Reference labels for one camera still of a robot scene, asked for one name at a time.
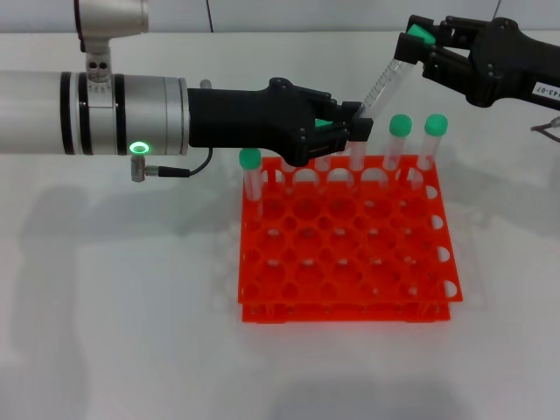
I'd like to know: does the clear test tube green cap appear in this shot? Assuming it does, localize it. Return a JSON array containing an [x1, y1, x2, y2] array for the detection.
[[415, 113, 449, 172], [348, 139, 371, 189], [382, 114, 413, 174], [238, 147, 263, 220], [314, 118, 333, 194], [281, 161, 299, 194], [357, 24, 437, 120]]

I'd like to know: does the orange test tube rack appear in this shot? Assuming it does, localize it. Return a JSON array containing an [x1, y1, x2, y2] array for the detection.
[[237, 155, 464, 325]]

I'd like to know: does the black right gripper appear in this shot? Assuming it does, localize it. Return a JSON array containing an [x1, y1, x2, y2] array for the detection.
[[393, 14, 560, 109]]

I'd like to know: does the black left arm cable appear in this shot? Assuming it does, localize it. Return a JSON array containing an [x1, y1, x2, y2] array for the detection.
[[130, 146, 214, 184]]

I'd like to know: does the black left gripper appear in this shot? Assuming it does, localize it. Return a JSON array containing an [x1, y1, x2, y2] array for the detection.
[[186, 77, 375, 168]]

